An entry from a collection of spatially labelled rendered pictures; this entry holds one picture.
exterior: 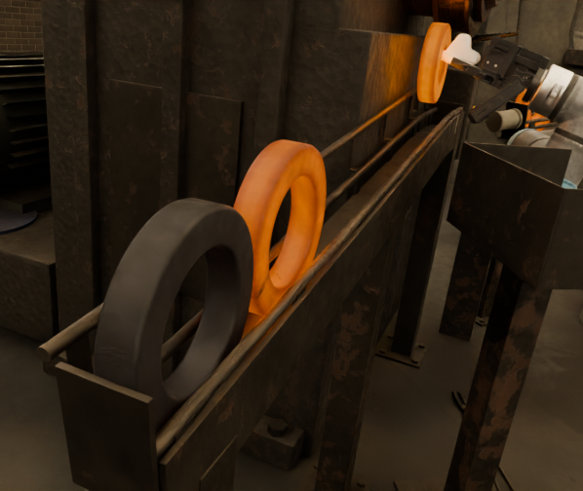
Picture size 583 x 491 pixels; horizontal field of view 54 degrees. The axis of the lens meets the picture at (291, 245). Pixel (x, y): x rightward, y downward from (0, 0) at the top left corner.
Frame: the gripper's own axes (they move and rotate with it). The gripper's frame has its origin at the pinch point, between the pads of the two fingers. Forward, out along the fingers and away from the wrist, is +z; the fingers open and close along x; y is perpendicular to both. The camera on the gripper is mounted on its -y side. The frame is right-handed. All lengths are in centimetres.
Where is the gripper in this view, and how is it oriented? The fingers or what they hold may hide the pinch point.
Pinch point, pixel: (437, 54)
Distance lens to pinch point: 123.3
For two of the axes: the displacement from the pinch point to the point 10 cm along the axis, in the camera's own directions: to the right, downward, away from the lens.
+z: -8.5, -4.8, 2.2
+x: -4.0, 3.2, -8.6
